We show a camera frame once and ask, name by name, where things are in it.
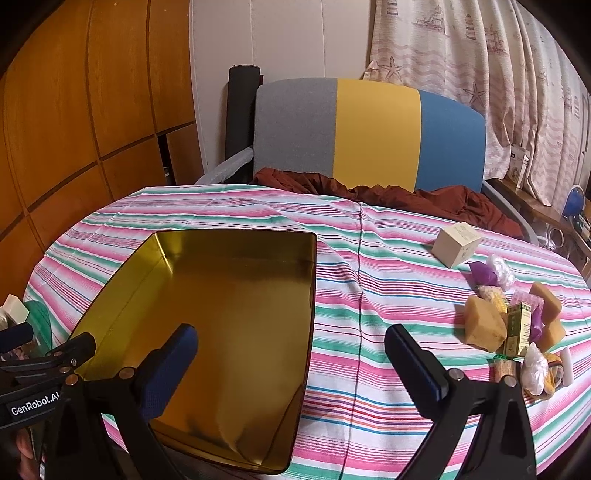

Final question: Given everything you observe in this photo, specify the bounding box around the small white box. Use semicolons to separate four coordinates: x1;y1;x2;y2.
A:
0;295;29;325

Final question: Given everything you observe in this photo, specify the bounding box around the cream cardboard box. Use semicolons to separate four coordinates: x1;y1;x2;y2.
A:
431;222;484;269

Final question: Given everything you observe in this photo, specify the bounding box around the yellow snack packet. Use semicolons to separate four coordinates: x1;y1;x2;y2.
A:
477;285;509;315

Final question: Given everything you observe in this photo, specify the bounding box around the blue round object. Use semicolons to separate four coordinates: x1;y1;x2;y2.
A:
563;185;585;219

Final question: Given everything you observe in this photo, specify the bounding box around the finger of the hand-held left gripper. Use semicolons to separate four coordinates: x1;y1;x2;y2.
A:
0;323;34;355
0;333;96;393

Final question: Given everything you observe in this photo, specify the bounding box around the black rolled mat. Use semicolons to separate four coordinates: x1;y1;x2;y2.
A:
226;65;264;160

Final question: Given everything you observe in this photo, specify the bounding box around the white cable loop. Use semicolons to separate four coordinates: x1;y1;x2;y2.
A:
539;225;565;251

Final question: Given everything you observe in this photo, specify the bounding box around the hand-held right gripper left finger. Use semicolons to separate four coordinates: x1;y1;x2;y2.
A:
44;323;199;480

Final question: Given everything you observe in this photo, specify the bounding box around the dark red cloth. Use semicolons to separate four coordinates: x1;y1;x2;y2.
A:
253;167;525;238

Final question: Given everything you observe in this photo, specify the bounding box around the gold metal tin box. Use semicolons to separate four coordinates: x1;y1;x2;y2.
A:
69;231;318;475

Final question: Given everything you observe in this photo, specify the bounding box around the wooden shelf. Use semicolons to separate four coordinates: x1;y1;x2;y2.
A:
489;178;591;264

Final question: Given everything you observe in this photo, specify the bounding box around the tan sponge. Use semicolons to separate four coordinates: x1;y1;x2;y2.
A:
464;295;508;347
538;318;566;352
529;281;561;319

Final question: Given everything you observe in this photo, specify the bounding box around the green yellow small box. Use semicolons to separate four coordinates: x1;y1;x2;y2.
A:
501;302;536;358

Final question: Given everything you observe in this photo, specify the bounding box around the wooden wardrobe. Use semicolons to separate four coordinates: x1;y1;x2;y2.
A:
0;0;201;287

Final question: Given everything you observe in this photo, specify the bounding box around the striped tablecloth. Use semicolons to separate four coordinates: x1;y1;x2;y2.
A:
23;184;591;480

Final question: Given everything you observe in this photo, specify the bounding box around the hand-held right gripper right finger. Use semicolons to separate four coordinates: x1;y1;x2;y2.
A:
385;324;539;480

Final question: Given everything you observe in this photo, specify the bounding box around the small printed carton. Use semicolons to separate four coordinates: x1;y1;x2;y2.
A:
510;145;532;186

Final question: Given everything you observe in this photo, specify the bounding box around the grey yellow blue chair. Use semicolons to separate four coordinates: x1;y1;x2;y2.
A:
222;78;539;243

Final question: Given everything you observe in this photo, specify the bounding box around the small gold wrapped roll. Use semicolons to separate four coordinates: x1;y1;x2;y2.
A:
493;359;519;384

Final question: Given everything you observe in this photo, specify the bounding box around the printed beige curtain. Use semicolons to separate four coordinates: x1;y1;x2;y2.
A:
360;0;591;208

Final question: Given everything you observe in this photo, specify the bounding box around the green translucent object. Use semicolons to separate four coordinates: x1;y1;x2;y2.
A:
23;300;52;352

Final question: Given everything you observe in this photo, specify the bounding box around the yellow soft toy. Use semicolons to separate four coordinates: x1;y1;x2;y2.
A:
549;354;564;397

